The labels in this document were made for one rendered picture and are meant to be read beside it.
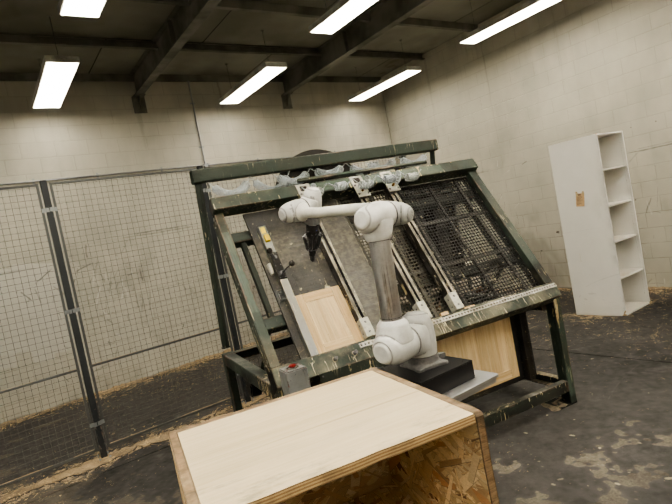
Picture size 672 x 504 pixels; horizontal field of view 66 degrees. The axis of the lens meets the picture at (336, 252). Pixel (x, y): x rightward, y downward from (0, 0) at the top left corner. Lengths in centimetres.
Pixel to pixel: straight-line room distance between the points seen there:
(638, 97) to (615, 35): 86
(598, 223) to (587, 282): 72
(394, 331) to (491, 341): 167
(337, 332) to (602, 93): 575
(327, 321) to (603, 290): 415
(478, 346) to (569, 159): 328
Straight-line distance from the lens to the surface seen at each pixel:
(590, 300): 674
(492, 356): 397
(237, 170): 394
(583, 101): 808
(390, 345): 235
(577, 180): 654
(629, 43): 787
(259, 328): 301
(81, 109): 805
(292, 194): 355
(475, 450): 100
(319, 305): 319
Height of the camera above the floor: 162
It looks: 3 degrees down
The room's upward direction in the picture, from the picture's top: 11 degrees counter-clockwise
